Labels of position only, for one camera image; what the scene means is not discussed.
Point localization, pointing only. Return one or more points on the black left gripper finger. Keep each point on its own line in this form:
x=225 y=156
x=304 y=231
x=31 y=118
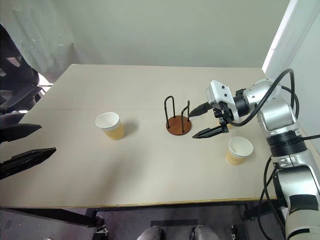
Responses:
x=27 y=160
x=20 y=131

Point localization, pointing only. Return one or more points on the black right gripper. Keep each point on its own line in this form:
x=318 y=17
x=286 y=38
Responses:
x=223 y=113

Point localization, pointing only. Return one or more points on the yellow ribbed paper cup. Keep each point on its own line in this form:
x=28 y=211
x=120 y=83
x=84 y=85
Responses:
x=237 y=155
x=111 y=131

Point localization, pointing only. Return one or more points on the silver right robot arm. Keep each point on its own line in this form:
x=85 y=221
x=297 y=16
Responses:
x=277 y=115

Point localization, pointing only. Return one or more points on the black office chair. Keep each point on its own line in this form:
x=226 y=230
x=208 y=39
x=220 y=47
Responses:
x=15 y=82

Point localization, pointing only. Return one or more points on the black table leg with caster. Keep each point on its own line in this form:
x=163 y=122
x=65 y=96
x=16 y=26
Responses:
x=96 y=225

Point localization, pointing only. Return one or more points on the white translucent curtain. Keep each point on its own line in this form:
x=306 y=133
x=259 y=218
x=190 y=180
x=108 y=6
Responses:
x=42 y=35

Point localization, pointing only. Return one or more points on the grey rounded shape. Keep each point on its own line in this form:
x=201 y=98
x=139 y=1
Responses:
x=150 y=233
x=202 y=233

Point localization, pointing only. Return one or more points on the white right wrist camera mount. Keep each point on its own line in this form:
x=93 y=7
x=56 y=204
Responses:
x=217 y=93

